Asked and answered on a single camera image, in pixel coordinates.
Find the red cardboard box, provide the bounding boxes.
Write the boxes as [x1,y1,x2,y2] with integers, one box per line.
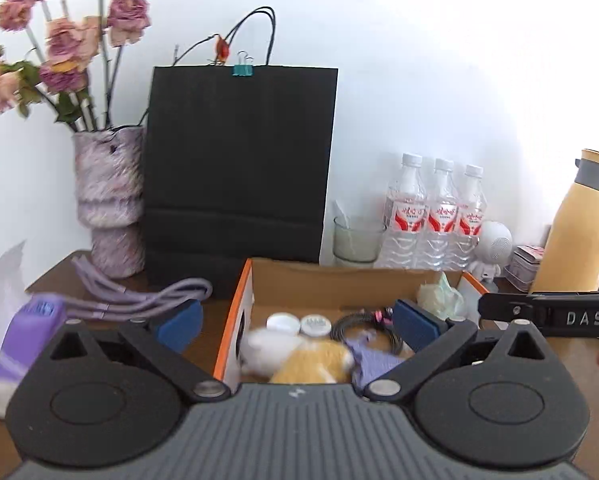
[213,257,505,386]

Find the teal binder clip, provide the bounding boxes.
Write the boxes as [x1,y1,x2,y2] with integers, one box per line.
[232,51,255,78]

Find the white robot-shaped speaker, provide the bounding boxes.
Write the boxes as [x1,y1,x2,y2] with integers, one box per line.
[467,220,514,281]

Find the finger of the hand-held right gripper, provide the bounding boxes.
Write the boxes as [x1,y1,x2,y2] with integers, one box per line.
[478,290,599,337]

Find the yellow and white plush toy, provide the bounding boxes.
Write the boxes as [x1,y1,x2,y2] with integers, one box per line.
[239,329,355,386]

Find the water bottle red label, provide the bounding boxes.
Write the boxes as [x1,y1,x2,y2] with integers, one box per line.
[452,164,487,268]
[419,158,457,271]
[382,154,427,271]

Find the purple tissue pack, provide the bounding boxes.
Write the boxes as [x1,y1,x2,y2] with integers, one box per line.
[0,240,67,418]

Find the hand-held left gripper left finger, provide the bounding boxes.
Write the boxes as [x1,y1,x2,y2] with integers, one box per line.
[49,299,231,405]

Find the black paper bag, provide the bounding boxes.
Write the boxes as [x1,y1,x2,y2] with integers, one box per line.
[142,6,339,301]

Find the black braided cable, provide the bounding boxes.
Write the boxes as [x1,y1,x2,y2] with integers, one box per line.
[331,310,405,356]

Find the green crumpled plastic wrap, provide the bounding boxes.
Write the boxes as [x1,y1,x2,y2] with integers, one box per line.
[418,272,466,321]

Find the small pink tin box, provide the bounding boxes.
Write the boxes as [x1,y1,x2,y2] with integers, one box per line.
[504,245,545,292]

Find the yellow thermos jug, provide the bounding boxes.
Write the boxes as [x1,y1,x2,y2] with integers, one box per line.
[529,149,599,293]

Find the dried pink flowers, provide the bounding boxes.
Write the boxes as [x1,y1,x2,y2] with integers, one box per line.
[0,0,152,133]

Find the purple charging cable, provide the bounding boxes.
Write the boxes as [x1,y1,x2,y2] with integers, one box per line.
[72,255,213,320]

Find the clear glass cup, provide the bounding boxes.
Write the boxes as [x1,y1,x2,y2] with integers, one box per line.
[333,200,386,267]

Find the purple mottled vase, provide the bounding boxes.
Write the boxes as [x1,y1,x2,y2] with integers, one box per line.
[73,126,147,279]

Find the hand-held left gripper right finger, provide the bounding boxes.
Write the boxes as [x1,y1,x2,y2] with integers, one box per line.
[363,299,547,403]

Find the purple linen pouch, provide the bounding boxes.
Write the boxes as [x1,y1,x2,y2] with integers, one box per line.
[347,335,415,396]

